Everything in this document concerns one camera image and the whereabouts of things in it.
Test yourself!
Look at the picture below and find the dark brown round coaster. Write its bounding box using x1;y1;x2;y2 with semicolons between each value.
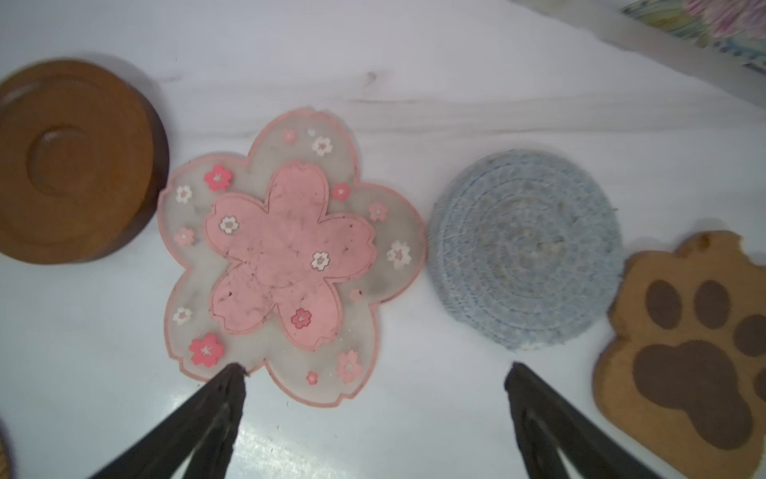
1;59;170;265

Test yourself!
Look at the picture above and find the pink flower coaster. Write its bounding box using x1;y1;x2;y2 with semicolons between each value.
157;109;427;407

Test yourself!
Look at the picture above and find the brown paw coaster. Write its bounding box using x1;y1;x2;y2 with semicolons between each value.
592;231;765;478

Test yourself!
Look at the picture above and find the woven rattan round coaster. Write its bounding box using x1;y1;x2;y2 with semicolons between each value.
0;429;13;479

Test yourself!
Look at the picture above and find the grey round coaster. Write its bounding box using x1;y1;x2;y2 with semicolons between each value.
427;149;625;350

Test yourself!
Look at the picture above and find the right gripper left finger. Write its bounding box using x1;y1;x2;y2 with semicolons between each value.
94;363;247;478

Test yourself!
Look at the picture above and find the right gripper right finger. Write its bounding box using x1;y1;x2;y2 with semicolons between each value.
505;362;657;478

